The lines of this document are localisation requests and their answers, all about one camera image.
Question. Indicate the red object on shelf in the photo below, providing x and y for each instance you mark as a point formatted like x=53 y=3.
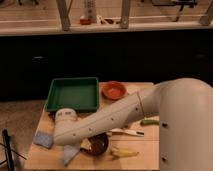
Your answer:
x=84 y=21

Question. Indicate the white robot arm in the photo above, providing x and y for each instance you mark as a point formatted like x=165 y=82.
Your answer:
x=185 y=110

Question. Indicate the orange bowl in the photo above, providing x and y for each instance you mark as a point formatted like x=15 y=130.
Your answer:
x=114 y=90

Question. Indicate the dark brown bowl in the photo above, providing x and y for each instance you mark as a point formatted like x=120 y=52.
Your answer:
x=98 y=145

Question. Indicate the yellow banana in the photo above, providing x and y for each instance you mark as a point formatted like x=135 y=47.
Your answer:
x=121 y=152

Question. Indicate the green plastic tray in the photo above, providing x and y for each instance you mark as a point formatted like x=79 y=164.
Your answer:
x=80 y=94

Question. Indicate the black stand left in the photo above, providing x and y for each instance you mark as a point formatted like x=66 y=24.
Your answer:
x=8 y=151

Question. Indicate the blue sponge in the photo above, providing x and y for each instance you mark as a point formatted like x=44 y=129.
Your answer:
x=43 y=139

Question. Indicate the light blue towel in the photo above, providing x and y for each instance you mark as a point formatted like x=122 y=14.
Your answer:
x=69 y=152

